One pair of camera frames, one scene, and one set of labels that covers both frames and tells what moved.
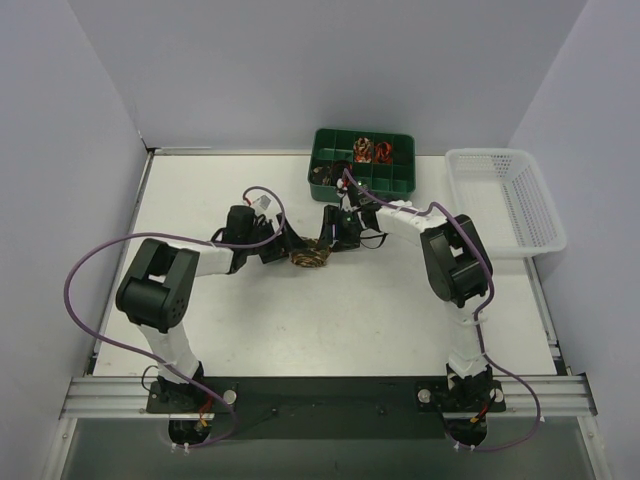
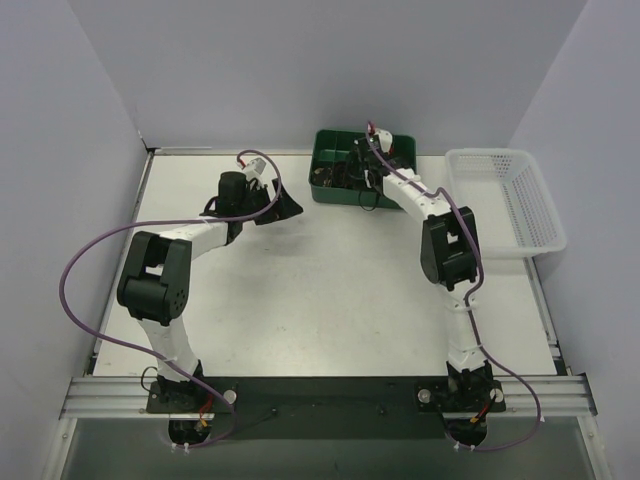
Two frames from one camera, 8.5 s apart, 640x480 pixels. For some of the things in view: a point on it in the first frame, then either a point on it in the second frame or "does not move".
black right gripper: [328, 227] to [357, 163]
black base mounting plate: [327, 407] does not move
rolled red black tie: [338, 170] does not move
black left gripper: [282, 236] to [270, 201]
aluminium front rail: [129, 398] does not move
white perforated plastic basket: [508, 200] does not move
